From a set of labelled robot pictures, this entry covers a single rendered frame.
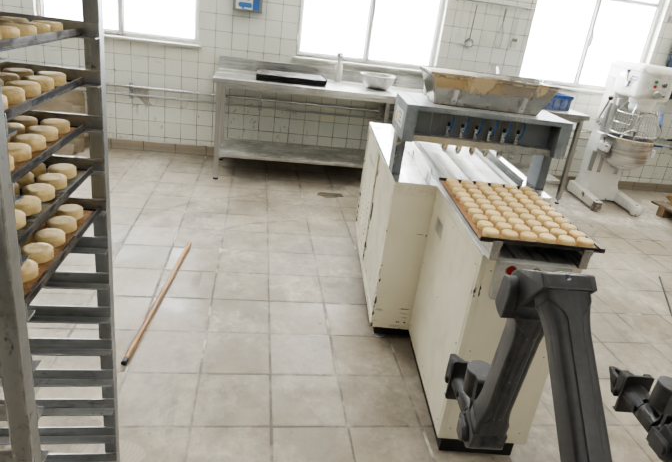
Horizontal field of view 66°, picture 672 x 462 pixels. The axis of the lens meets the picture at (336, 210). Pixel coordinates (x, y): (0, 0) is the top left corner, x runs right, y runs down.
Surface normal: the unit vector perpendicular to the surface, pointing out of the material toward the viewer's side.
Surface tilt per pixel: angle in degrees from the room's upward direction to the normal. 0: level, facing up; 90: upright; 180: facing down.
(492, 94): 115
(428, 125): 90
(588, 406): 43
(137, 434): 0
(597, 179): 90
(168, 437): 0
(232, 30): 90
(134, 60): 90
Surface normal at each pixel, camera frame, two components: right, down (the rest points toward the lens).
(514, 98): -0.03, 0.72
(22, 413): 0.14, 0.37
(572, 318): 0.05, -0.44
